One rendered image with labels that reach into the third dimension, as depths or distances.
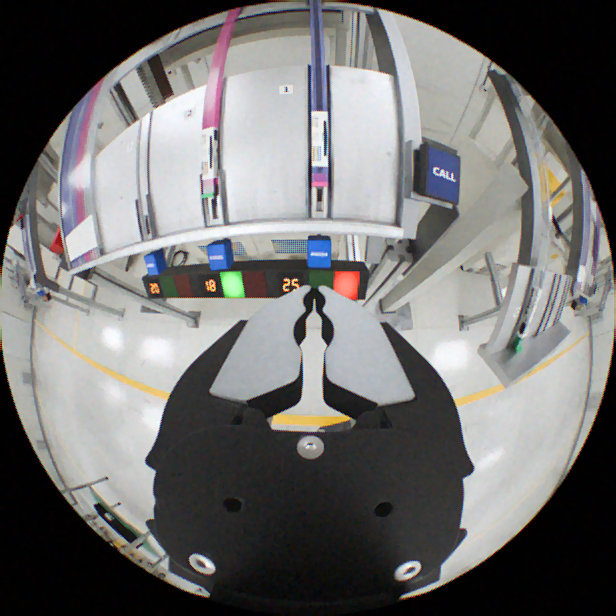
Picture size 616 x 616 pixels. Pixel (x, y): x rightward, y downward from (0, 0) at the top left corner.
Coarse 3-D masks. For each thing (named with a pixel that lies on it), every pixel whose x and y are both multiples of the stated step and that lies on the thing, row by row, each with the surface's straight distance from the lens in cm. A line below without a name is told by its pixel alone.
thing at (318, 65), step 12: (312, 0) 40; (312, 12) 35; (312, 24) 32; (312, 36) 29; (312, 48) 27; (324, 48) 27; (312, 60) 25; (324, 60) 25; (312, 72) 24; (324, 72) 24; (312, 84) 23; (324, 84) 23; (312, 96) 22; (324, 96) 22; (312, 108) 21; (324, 108) 21; (312, 168) 19; (324, 168) 19; (312, 180) 19; (324, 180) 19
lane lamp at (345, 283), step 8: (336, 272) 23; (344, 272) 23; (352, 272) 23; (336, 280) 23; (344, 280) 24; (352, 280) 24; (336, 288) 24; (344, 288) 24; (352, 288) 24; (352, 296) 25
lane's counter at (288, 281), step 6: (282, 276) 23; (288, 276) 23; (294, 276) 23; (300, 276) 23; (282, 282) 24; (288, 282) 24; (294, 282) 24; (300, 282) 24; (282, 288) 24; (288, 288) 24; (294, 288) 24; (282, 294) 25
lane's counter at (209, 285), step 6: (198, 276) 28; (204, 276) 27; (210, 276) 27; (216, 276) 26; (204, 282) 27; (210, 282) 27; (216, 282) 27; (204, 288) 28; (210, 288) 27; (216, 288) 27; (204, 294) 28; (210, 294) 28; (216, 294) 28
